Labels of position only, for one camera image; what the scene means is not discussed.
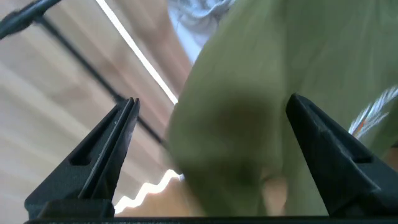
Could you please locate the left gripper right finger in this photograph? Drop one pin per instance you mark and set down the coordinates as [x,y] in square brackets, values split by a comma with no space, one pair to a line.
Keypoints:
[342,180]

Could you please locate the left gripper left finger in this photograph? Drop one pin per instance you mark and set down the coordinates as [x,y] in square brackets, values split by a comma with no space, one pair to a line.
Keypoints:
[77,186]

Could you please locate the green garment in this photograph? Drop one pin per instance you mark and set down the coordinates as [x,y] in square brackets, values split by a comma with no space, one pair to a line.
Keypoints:
[248,77]

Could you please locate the pale grey shorts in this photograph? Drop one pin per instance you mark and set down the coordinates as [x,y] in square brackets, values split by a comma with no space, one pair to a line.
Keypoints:
[192,25]

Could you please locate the black clothes rack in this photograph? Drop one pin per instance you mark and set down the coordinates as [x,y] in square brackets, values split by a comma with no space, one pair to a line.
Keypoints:
[21,17]

